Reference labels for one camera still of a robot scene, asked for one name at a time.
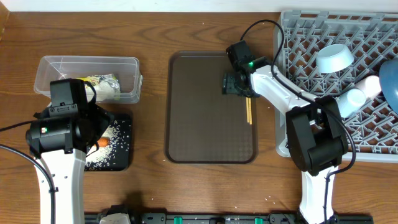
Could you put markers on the dark blue bowl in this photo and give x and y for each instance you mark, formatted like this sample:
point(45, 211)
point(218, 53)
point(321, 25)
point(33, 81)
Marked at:
point(388, 77)

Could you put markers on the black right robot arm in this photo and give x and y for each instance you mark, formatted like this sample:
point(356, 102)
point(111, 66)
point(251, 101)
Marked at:
point(316, 136)

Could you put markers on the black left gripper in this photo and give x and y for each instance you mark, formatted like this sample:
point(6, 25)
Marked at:
point(102, 118)

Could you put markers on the green snack wrapper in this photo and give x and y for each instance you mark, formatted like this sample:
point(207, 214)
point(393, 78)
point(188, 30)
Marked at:
point(96, 79)

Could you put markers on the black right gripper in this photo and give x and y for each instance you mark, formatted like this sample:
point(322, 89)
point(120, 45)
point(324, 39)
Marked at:
point(230, 86)

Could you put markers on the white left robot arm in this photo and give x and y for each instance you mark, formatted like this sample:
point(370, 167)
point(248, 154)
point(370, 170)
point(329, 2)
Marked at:
point(59, 139)

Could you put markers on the orange carrot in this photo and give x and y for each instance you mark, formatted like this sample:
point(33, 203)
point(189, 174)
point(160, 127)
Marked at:
point(102, 142)

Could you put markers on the light blue cup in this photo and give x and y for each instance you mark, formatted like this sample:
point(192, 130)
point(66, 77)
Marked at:
point(350, 101)

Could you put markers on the white tissue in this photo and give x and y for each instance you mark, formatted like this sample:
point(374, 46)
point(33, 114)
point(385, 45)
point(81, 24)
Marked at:
point(106, 91)

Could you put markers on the light blue small bowl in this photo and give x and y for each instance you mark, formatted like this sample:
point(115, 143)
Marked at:
point(334, 58)

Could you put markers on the clear plastic bin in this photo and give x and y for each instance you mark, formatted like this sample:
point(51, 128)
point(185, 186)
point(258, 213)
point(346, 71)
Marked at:
point(59, 67)

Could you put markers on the brown serving tray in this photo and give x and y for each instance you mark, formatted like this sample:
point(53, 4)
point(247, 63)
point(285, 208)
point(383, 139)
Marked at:
point(204, 126)

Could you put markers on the black waste tray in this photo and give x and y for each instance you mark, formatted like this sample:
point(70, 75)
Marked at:
point(121, 155)

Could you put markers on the pink cup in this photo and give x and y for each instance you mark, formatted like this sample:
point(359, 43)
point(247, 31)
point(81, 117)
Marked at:
point(370, 86)

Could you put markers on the white rice pile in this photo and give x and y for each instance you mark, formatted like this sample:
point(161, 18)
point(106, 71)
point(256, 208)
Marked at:
point(109, 149)

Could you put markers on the grey dishwasher rack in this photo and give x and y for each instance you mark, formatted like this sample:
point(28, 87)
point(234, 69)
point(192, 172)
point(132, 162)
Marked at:
point(372, 39)

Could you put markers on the wooden chopstick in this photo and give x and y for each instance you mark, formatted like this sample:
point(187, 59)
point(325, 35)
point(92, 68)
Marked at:
point(247, 110)
point(250, 110)

